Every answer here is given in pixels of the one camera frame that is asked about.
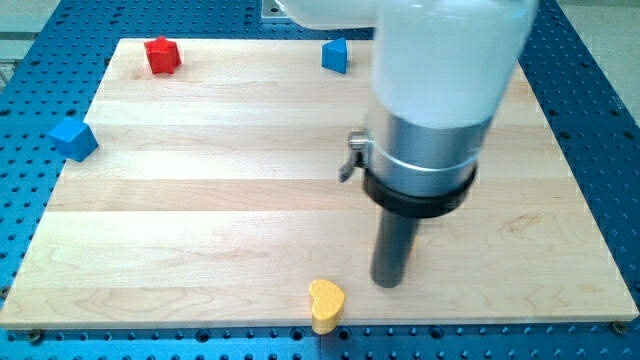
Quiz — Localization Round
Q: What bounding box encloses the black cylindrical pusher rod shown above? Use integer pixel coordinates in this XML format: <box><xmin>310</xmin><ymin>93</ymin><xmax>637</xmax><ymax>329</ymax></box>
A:
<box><xmin>370</xmin><ymin>210</ymin><xmax>419</xmax><ymax>288</ymax></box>

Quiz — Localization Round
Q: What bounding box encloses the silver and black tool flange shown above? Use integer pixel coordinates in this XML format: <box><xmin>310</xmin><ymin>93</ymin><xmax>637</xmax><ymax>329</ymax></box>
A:
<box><xmin>338</xmin><ymin>102</ymin><xmax>491</xmax><ymax>219</ymax></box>

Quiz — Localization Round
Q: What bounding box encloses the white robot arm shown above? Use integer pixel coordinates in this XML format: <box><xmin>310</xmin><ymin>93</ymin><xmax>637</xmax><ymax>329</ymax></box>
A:
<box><xmin>280</xmin><ymin>0</ymin><xmax>538</xmax><ymax>288</ymax></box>

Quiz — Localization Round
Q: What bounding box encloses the light wooden board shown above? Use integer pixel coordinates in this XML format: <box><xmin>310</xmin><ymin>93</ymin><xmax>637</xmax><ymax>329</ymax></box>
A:
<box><xmin>1</xmin><ymin>39</ymin><xmax>638</xmax><ymax>330</ymax></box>

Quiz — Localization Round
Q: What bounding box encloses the red star block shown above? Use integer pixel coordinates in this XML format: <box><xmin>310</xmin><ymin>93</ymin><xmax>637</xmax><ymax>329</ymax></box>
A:
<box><xmin>144</xmin><ymin>36</ymin><xmax>182</xmax><ymax>74</ymax></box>

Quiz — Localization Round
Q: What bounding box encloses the yellow heart block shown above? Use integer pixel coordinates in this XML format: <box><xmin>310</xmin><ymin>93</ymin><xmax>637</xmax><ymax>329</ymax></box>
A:
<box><xmin>308</xmin><ymin>279</ymin><xmax>346</xmax><ymax>335</ymax></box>

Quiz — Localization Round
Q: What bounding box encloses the blue triangular block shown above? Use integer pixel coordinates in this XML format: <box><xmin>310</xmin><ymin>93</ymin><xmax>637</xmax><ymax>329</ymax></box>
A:
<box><xmin>321</xmin><ymin>38</ymin><xmax>348</xmax><ymax>74</ymax></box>

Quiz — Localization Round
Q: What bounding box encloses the blue cube block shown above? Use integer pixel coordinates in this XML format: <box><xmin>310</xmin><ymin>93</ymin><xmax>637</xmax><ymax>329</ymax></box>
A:
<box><xmin>47</xmin><ymin>117</ymin><xmax>98</xmax><ymax>162</ymax></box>

